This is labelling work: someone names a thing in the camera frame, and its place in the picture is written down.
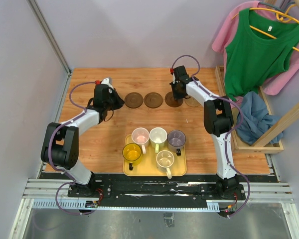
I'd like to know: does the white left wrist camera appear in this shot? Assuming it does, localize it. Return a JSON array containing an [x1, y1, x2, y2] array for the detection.
[[101, 77, 113, 89]]

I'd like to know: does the woven rattan coaster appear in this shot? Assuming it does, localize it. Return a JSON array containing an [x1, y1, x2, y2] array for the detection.
[[185, 97, 201, 107]]

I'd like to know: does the yellow clothes hanger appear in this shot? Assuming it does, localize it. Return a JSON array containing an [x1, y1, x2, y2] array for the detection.
[[231, 6, 299, 56]]

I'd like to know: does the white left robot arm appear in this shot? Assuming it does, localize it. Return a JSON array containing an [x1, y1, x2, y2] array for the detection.
[[40, 78, 125, 197]]

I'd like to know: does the blue crumpled cloth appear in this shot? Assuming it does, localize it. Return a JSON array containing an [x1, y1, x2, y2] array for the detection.
[[236, 91, 281, 145]]

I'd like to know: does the purple mug black handle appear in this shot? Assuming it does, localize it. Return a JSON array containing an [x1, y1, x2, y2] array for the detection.
[[167, 130, 186, 156]]

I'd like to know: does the brown wooden coaster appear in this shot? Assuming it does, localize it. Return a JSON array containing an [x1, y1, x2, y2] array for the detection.
[[124, 92, 144, 109], [144, 92, 163, 109], [164, 92, 183, 108]]

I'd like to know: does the cream mug with text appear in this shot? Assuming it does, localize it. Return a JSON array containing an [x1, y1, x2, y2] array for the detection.
[[156, 150, 175, 179]]

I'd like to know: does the green tank top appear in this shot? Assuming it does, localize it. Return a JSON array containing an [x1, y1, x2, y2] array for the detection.
[[225, 8, 299, 101]]

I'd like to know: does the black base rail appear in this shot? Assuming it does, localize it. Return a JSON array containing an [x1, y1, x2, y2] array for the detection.
[[68, 174, 247, 208]]

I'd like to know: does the pink t-shirt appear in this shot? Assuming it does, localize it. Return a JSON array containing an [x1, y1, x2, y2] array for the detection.
[[212, 0, 299, 101]]

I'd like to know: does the yellow mug black handle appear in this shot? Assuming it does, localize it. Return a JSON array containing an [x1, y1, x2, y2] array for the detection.
[[122, 143, 143, 171]]

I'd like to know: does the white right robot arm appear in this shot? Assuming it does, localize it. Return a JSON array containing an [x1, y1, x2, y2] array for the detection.
[[170, 66, 236, 180]]

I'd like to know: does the pink translucent mug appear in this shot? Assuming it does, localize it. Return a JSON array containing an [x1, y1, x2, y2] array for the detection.
[[132, 127, 150, 154]]

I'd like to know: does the yellow plastic tray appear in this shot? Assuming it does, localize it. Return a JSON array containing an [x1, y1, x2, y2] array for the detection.
[[123, 145, 187, 177]]

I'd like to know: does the white mug green handle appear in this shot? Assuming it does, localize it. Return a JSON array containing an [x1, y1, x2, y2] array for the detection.
[[149, 127, 167, 153]]

